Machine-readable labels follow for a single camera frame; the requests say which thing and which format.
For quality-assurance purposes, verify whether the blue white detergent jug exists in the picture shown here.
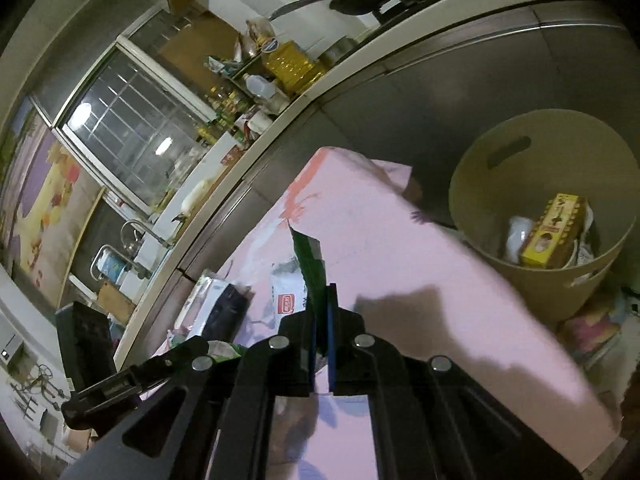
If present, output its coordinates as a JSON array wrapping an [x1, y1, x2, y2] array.
[[90, 243, 151, 282]]

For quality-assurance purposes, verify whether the pink printed tablecloth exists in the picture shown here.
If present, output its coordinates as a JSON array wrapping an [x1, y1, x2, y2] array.
[[165, 146, 622, 480]]

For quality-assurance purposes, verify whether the black stove grate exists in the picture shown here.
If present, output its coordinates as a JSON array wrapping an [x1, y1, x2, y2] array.
[[372, 0, 451, 27]]

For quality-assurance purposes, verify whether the tall metal faucet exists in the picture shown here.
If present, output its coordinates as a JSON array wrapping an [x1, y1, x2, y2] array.
[[120, 218, 174, 252]]

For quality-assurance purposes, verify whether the metal pot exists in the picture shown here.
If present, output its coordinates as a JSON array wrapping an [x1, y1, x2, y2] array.
[[320, 35, 362, 66]]

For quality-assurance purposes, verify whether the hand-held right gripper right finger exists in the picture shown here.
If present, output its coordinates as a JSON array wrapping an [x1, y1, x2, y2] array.
[[325, 284, 583, 480]]

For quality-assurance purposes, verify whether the colourful wall poster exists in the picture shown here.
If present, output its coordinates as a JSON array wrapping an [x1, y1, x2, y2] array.
[[0, 95, 107, 297]]

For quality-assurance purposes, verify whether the row of condiment bottles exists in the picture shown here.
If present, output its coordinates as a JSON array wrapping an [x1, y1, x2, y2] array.
[[197, 82, 257, 147]]

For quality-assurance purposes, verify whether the white crumpled packet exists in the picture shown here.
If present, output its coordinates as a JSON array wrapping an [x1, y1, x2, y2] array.
[[504, 215, 539, 264]]

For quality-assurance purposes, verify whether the yellow carton box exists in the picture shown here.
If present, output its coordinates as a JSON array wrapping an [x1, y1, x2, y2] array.
[[520, 192, 589, 268]]

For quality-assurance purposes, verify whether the blue detergent bottle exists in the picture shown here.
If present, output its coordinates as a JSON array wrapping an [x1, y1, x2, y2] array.
[[97, 251, 134, 286]]

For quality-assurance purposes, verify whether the colourful printed cloth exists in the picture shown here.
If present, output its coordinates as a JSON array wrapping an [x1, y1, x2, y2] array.
[[557, 289, 640, 372]]

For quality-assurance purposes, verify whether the white packet with red label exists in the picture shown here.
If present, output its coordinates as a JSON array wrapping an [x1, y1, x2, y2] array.
[[270, 255, 314, 319]]

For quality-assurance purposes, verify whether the crumpled paper wrapper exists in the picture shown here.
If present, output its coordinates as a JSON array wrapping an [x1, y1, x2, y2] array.
[[570, 205, 601, 269]]

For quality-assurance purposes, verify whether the plastic bag of food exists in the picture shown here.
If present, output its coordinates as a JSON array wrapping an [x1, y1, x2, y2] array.
[[235, 17, 279, 63]]

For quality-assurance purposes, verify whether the grid window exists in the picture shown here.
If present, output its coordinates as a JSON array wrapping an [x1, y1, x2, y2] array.
[[52, 35, 222, 217]]

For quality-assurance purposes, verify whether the green snack wrapper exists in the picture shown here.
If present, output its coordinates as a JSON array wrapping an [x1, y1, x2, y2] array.
[[289, 225, 329, 357]]

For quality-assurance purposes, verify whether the silver and black snack packet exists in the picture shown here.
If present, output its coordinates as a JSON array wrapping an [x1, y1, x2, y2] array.
[[172, 270, 254, 341]]

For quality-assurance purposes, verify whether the white radish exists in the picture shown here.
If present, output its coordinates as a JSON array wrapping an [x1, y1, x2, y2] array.
[[180, 177, 217, 211]]

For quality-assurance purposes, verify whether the yellow cooking oil bottle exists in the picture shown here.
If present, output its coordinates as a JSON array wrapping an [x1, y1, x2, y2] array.
[[262, 40, 329, 94]]

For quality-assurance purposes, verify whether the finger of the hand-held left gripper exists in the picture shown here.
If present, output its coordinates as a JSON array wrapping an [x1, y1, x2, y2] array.
[[134, 336, 211, 388]]

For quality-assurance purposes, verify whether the wooden cutting board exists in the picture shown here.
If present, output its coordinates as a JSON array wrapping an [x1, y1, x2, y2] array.
[[95, 280, 137, 326]]

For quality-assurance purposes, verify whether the beige plastic bin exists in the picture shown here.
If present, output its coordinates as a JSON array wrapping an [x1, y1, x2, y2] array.
[[448, 108, 639, 325]]

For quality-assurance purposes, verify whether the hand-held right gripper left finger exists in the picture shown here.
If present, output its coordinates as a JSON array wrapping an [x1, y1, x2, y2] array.
[[60, 310, 318, 480]]

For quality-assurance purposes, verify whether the white plastic bottle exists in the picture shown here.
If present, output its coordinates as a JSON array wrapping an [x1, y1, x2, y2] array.
[[243, 73, 291, 106]]

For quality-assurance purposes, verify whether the green packet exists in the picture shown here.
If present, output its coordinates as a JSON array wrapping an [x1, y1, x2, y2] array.
[[207, 340, 249, 361]]

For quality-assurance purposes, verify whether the steel kitchen cabinet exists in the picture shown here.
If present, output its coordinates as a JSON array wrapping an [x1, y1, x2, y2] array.
[[112, 0, 640, 361]]

